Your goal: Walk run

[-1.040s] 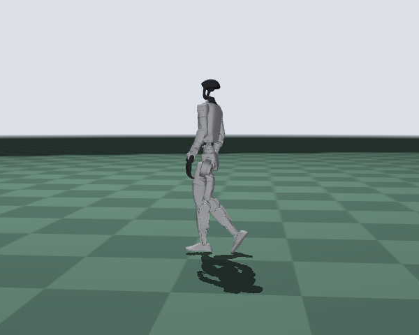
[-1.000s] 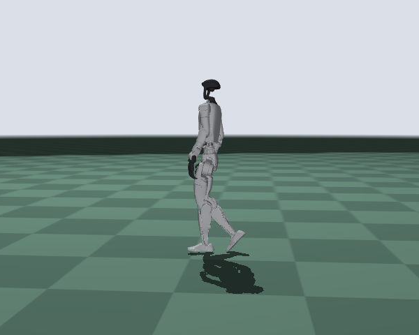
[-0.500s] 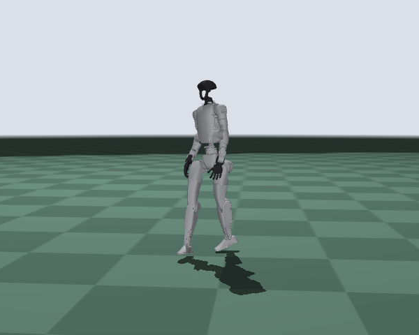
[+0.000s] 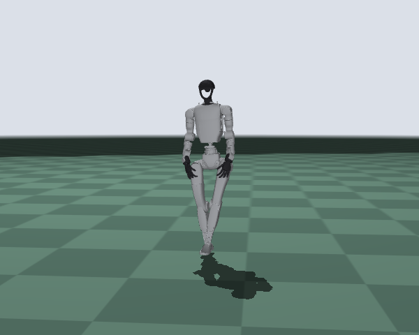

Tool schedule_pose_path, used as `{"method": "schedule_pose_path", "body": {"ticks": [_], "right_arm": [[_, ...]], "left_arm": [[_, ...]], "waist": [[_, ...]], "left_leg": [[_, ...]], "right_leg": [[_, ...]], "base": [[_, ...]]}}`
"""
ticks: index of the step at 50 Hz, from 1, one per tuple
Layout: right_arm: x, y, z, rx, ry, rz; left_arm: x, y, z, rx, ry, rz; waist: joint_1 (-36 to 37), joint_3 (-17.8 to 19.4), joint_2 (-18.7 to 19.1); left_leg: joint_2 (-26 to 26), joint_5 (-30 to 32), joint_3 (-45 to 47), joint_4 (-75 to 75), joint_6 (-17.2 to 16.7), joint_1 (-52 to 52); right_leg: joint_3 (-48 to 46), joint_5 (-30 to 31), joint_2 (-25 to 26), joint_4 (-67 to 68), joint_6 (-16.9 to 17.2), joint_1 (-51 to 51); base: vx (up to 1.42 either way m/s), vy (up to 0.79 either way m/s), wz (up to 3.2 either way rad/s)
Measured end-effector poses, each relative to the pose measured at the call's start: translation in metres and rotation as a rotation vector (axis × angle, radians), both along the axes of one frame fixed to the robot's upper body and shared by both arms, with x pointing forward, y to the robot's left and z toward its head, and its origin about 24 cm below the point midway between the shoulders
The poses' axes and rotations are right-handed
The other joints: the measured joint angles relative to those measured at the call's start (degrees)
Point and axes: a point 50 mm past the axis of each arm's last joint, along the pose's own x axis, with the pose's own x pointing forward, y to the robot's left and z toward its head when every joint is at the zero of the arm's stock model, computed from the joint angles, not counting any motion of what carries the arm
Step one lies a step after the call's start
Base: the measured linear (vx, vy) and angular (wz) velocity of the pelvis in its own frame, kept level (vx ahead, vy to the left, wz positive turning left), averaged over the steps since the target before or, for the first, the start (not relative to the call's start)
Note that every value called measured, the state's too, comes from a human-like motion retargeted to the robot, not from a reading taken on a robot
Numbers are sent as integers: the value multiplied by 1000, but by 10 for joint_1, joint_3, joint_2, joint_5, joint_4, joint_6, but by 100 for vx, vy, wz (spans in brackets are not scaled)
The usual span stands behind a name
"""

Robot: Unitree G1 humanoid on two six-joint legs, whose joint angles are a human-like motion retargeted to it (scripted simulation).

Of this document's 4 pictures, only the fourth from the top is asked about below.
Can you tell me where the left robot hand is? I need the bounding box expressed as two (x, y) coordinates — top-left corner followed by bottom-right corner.
(217, 154), (233, 178)

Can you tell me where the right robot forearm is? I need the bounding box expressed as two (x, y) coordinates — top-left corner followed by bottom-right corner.
(182, 134), (192, 162)

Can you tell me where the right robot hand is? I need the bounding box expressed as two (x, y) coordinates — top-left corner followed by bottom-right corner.
(183, 156), (197, 179)

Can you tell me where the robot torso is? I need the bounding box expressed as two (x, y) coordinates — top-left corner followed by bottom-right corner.
(194, 101), (223, 170)

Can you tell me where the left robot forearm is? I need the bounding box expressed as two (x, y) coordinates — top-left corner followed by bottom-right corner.
(226, 131), (235, 160)

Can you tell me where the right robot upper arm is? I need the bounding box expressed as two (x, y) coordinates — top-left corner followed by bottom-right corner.
(185, 107), (196, 141)

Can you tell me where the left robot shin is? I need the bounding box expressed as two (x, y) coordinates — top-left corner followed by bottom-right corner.
(205, 201), (222, 245)

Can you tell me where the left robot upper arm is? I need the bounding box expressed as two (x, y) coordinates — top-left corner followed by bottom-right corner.
(220, 105), (233, 139)

